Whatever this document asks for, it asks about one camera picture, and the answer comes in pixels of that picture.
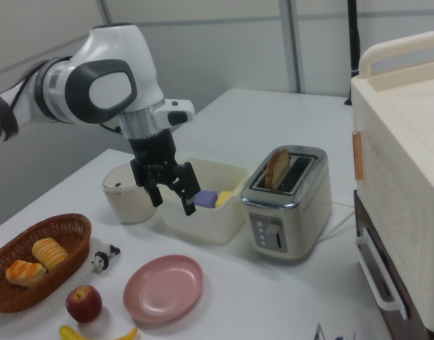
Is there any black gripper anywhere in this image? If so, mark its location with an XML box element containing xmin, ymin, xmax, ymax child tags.
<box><xmin>127</xmin><ymin>129</ymin><xmax>202</xmax><ymax>217</ymax></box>

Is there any white toaster power cord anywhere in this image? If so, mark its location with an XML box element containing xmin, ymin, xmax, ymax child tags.
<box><xmin>319</xmin><ymin>210</ymin><xmax>356</xmax><ymax>245</ymax></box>

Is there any red apple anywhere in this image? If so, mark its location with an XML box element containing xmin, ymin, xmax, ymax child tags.
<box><xmin>65</xmin><ymin>285</ymin><xmax>103</xmax><ymax>324</ymax></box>

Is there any cream and chrome toaster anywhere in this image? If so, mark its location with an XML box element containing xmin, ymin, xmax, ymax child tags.
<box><xmin>240</xmin><ymin>144</ymin><xmax>333</xmax><ymax>265</ymax></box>

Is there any purple cube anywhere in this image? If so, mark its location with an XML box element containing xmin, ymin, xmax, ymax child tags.
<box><xmin>195</xmin><ymin>190</ymin><xmax>218</xmax><ymax>209</ymax></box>

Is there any yellow cube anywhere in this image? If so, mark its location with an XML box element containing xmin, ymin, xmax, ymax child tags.
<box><xmin>215</xmin><ymin>191</ymin><xmax>235</xmax><ymax>208</ymax></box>

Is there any pink plate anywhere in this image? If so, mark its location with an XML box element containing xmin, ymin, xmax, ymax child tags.
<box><xmin>122</xmin><ymin>254</ymin><xmax>205</xmax><ymax>324</ymax></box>

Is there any metal toast rack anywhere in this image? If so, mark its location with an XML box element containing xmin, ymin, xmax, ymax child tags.
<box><xmin>313</xmin><ymin>322</ymin><xmax>358</xmax><ymax>340</ymax></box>

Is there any black camera stand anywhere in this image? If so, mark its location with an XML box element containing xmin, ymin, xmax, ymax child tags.
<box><xmin>345</xmin><ymin>0</ymin><xmax>361</xmax><ymax>106</ymax></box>

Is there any long striped bread roll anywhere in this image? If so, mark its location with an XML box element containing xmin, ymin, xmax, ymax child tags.
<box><xmin>31</xmin><ymin>237</ymin><xmax>69</xmax><ymax>272</ymax></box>

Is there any orange topped bread roll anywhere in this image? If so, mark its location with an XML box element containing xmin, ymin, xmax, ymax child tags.
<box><xmin>5</xmin><ymin>260</ymin><xmax>47</xmax><ymax>288</ymax></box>

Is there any cream bin with lid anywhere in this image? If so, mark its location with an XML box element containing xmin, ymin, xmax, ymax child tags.
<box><xmin>102</xmin><ymin>163</ymin><xmax>161</xmax><ymax>225</ymax></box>

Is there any yellow banana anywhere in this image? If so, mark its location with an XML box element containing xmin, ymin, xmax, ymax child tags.
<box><xmin>59</xmin><ymin>324</ymin><xmax>139</xmax><ymax>340</ymax></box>

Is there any brown wicker basket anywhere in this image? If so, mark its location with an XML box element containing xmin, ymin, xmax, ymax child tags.
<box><xmin>0</xmin><ymin>212</ymin><xmax>93</xmax><ymax>314</ymax></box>

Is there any brown bread slice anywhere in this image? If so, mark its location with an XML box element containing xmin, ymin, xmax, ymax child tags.
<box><xmin>265</xmin><ymin>147</ymin><xmax>292</xmax><ymax>191</ymax></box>

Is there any cream plastic open box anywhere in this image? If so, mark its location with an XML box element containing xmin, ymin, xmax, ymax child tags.
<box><xmin>159</xmin><ymin>157</ymin><xmax>251</xmax><ymax>245</ymax></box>

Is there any cream bread box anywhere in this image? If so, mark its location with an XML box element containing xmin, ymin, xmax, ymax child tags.
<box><xmin>350</xmin><ymin>30</ymin><xmax>434</xmax><ymax>336</ymax></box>

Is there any panda figurine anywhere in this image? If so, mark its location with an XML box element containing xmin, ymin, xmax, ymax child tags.
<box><xmin>91</xmin><ymin>244</ymin><xmax>121</xmax><ymax>276</ymax></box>

